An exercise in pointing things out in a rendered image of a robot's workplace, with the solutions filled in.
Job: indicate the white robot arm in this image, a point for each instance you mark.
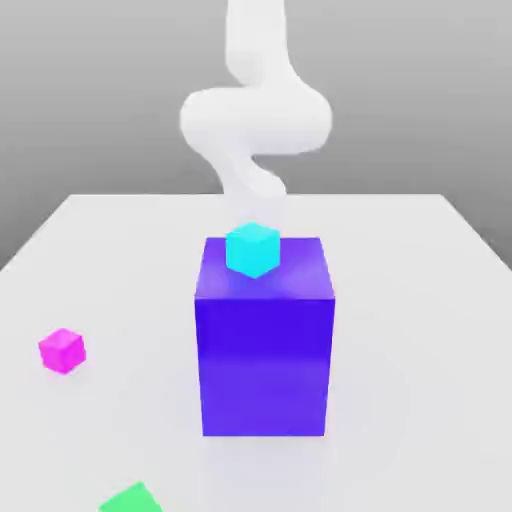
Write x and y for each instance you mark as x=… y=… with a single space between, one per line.
x=256 y=120

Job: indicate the small cyan cube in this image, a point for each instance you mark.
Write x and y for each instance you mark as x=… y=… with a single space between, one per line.
x=252 y=252

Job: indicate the small magenta cube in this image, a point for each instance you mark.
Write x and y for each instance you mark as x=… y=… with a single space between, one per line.
x=62 y=352

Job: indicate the small green cube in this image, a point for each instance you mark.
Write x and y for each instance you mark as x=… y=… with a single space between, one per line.
x=134 y=502

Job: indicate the large purple box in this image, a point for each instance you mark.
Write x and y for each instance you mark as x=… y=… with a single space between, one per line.
x=264 y=360

